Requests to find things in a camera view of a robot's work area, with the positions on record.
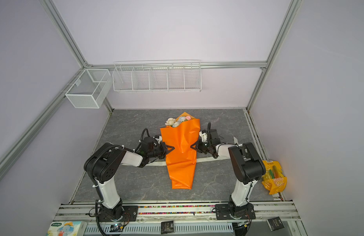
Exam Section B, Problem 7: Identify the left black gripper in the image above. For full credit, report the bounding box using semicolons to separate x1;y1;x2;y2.
148;143;175;160

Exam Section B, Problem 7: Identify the orange wrapping paper sheet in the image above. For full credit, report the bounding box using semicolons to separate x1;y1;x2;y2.
160;112;201;190

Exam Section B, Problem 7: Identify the white ribbon strip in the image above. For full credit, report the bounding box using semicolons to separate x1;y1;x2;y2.
146;136;240;166

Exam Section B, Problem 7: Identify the cream fake rose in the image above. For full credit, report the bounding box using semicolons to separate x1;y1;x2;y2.
165;118;176;126

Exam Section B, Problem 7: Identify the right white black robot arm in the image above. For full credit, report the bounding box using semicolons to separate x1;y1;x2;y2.
190;129;266;215

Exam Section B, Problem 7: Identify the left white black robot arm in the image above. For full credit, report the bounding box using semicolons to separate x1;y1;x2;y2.
83;136;175;211

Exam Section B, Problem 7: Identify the black square card middle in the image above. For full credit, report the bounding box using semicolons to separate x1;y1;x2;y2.
161;221;175;235

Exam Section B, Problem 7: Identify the black square card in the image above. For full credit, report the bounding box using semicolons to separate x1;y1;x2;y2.
161;221;175;235
267;216;285;232

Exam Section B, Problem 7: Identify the yellow snack bag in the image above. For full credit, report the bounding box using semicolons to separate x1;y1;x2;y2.
262;160;287;195

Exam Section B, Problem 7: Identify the black square card right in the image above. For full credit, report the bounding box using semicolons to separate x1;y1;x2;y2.
267;216;285;232

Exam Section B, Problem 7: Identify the tissue pack with elephant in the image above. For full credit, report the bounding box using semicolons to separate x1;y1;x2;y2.
46;221;87;236

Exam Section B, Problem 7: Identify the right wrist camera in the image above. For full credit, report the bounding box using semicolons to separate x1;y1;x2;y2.
199;131;208;143

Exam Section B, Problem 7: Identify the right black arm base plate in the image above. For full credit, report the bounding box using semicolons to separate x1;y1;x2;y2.
212;203;256;220

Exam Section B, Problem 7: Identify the long white wire rack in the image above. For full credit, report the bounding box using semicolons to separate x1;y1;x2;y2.
113;60;202;92

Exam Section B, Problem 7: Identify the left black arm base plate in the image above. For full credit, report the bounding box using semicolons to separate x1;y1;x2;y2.
98;205;139;222

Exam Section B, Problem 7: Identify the small white wire basket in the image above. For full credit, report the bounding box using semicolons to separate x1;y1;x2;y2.
66;69;113;109

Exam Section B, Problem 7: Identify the white slotted cable duct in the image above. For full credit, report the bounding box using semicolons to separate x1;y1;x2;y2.
100;222;234;236

